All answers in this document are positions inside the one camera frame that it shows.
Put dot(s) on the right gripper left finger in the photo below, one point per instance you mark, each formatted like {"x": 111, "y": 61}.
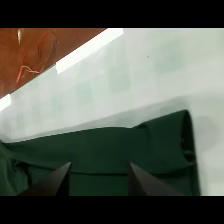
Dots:
{"x": 53, "y": 184}

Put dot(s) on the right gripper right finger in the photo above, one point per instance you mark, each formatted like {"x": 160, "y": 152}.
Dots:
{"x": 145, "y": 184}

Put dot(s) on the dark green shirt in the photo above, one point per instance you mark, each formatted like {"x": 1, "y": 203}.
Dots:
{"x": 106, "y": 150}

